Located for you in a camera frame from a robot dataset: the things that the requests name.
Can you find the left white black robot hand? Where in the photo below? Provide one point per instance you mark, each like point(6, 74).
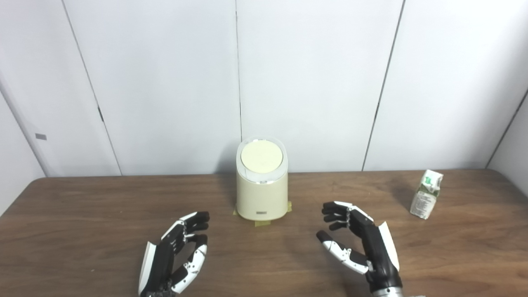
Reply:
point(159, 264)

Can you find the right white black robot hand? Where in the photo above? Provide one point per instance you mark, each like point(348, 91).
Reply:
point(377, 251)

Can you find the white green milk carton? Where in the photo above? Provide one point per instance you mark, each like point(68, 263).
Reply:
point(425, 198)

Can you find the cream round bin lid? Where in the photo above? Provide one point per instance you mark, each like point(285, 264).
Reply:
point(262, 156)

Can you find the cream-colored bin body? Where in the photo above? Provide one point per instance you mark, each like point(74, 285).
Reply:
point(262, 198)

